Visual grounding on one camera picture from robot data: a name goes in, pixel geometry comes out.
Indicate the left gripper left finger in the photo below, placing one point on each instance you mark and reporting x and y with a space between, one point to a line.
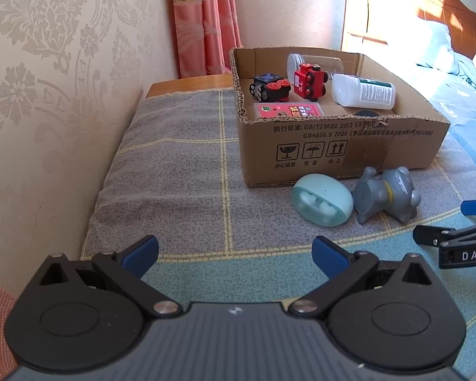
122 273

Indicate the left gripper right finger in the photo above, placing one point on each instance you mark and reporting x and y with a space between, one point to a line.
347 273

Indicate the white medical cotton swab box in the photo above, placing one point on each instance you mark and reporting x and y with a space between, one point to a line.
360 92

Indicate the red toy train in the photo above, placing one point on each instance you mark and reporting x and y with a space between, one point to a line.
309 81

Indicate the grey rubber animal toy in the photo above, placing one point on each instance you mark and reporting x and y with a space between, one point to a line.
391 191

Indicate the mint green egg-shaped case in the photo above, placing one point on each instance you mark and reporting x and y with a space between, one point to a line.
322 200

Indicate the blue floral bed sheet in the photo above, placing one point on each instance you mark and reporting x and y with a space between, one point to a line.
454 96

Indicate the brown cardboard box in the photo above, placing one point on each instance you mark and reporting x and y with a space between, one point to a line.
338 143

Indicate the blue pillow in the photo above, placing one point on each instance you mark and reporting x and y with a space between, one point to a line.
430 44

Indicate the red card pack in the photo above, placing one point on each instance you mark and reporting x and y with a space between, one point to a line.
277 110

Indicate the black toy car red wheels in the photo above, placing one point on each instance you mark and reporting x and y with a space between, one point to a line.
270 88

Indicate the clear plastic jar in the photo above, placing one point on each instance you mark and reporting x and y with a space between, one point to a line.
331 65

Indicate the orange wooden headboard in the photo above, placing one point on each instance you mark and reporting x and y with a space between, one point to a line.
373 22

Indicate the pink patterned curtain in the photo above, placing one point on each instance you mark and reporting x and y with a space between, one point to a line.
206 31

